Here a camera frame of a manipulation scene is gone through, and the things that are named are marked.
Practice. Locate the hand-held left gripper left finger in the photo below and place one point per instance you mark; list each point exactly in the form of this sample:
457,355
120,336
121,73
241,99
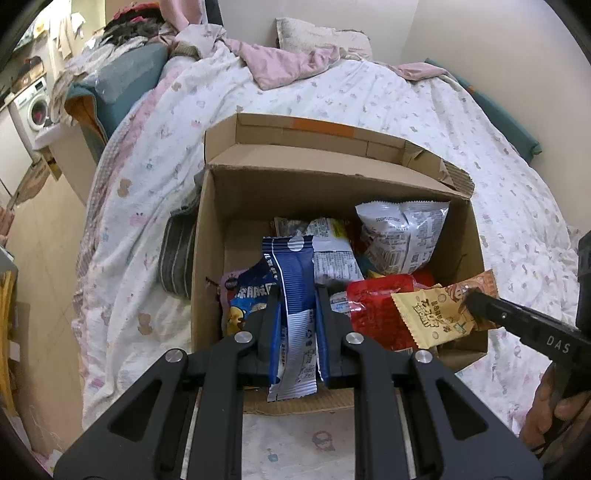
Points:
265,337

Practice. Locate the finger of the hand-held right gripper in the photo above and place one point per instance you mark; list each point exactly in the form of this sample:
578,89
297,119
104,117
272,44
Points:
517,323

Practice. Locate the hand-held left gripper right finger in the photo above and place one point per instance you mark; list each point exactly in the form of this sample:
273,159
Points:
330,341

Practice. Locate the navy white long packet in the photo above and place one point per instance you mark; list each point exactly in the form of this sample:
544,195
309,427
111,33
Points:
295,300

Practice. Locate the red candy bag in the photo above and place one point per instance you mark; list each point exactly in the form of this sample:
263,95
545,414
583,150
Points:
374,304

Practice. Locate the pink white packet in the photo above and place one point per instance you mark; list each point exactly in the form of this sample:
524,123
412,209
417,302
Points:
228,284

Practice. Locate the white chips bag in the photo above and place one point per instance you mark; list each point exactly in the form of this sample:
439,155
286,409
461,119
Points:
334,258

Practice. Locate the yellow orange snack packet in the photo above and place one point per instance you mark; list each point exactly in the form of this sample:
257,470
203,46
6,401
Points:
429,318

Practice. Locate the white grey printed packet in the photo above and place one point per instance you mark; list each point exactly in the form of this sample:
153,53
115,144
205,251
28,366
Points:
401,235

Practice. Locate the cardboard box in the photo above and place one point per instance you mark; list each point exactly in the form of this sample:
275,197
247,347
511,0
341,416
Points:
323,194

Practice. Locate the person's right hand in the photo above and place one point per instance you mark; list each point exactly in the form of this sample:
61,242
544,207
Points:
572,424

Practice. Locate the blue cartoon snack packet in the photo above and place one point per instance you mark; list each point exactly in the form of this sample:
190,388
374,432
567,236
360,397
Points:
249,288

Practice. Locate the dark striped cloth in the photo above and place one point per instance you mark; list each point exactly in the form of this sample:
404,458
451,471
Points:
178,258

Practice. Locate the teal bolster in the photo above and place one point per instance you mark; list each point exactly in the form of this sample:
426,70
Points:
508,124

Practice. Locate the yellow quilt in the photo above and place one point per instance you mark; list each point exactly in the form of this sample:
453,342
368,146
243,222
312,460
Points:
5,323

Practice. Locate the pink blanket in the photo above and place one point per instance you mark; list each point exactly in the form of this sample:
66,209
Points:
286,64

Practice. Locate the brown floor mat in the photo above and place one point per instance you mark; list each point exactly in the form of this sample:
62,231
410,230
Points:
32,180

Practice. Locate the white plastic basin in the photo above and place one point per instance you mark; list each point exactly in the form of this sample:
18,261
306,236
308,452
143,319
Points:
48,136

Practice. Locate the teal cushion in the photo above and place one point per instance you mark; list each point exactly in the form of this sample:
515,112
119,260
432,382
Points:
120,78

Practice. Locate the pale pillow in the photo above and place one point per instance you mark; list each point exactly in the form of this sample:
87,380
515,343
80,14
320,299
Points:
318,37

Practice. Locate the white washing machine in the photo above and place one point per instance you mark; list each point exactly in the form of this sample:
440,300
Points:
32,108

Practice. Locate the pink curtain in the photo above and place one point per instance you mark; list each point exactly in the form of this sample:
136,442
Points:
184,14

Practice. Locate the pile of clothes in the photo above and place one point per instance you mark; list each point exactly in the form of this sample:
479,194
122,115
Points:
134,25

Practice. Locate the hanging white towel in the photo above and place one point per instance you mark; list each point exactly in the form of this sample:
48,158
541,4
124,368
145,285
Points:
64,37

